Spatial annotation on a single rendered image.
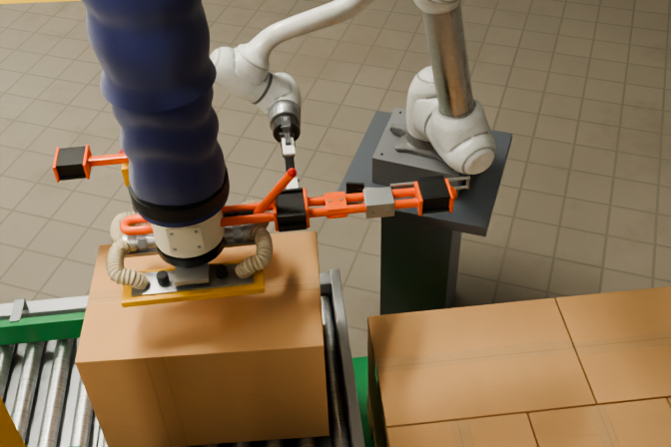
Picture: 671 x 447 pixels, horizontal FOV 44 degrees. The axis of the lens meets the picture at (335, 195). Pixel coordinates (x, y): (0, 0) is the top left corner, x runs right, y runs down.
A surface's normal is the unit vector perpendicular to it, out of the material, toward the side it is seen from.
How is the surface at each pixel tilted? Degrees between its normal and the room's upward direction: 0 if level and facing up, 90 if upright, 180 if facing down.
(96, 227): 0
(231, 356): 90
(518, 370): 0
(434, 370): 0
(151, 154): 110
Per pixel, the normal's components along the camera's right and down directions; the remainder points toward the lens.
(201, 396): 0.06, 0.67
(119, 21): -0.21, 0.84
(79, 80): -0.03, -0.74
